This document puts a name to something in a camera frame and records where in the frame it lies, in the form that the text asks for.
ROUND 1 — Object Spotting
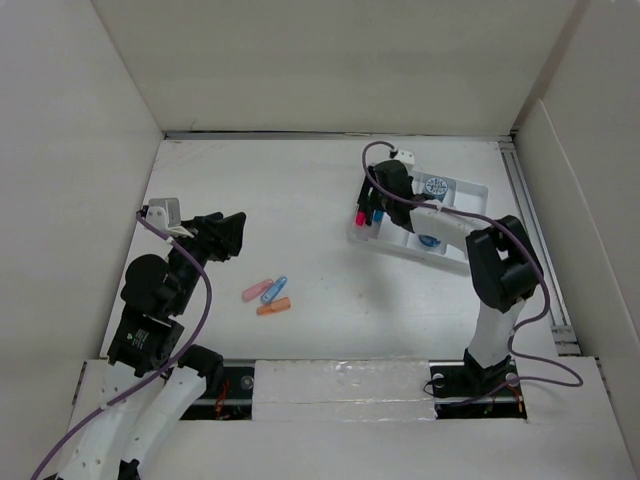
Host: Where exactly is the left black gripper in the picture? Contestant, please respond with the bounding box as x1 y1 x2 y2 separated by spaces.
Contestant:
170 210 245 313

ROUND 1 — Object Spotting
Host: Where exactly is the blue slime jar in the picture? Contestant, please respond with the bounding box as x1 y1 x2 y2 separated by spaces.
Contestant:
418 235 442 248
423 177 449 201

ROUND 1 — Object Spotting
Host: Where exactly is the pink cap black highlighter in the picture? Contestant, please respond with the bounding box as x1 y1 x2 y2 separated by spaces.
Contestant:
354 212 366 227

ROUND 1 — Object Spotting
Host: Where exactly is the orange translucent eraser case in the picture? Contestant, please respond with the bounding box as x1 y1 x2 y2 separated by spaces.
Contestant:
256 297 291 316

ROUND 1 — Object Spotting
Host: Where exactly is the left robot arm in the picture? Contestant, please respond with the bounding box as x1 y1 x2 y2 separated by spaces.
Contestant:
56 205 246 479

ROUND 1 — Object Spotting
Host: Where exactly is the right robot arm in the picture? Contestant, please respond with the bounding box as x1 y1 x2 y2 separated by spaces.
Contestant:
359 160 540 396

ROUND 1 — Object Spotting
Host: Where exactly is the pink translucent eraser case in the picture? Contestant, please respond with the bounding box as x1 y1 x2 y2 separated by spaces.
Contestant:
241 279 273 302

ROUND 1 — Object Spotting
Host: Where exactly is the blue translucent eraser case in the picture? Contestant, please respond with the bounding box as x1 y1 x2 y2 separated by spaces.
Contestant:
261 276 288 304

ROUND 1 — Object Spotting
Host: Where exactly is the white divided organizer tray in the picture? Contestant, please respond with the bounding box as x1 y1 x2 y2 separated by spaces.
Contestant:
347 171 489 275

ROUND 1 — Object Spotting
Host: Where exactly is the white foam block front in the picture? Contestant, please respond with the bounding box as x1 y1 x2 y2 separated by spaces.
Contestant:
252 359 436 423

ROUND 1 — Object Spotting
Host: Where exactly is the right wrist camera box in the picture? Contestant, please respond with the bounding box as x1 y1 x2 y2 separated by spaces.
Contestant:
390 148 415 171

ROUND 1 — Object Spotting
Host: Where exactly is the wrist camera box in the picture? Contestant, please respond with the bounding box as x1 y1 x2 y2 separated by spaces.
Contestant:
143 197 185 236
390 148 415 171

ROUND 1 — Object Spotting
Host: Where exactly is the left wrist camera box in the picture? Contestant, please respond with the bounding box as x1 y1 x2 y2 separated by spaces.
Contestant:
143 197 185 236

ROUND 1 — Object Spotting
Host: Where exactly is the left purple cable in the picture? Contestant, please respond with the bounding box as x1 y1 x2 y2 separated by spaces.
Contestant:
32 212 212 480

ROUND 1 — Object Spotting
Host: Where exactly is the purple cable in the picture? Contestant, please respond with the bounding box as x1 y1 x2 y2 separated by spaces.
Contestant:
360 141 585 406
32 212 212 480

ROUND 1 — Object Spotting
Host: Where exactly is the metal rail right edge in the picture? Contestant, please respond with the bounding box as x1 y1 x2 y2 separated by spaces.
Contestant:
499 138 582 357

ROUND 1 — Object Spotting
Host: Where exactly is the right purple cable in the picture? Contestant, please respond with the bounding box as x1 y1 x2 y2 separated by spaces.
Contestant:
360 141 585 406

